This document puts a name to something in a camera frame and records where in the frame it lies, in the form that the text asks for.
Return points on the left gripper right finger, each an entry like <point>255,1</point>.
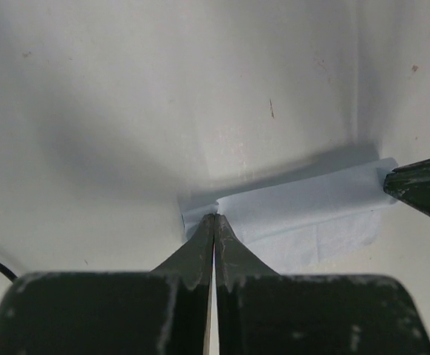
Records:
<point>263,312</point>

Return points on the light blue cleaning cloth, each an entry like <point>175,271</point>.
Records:
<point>295,224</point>

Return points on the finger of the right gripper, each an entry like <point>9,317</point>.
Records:
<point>410,184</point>

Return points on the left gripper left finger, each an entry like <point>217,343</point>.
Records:
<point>163,311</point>

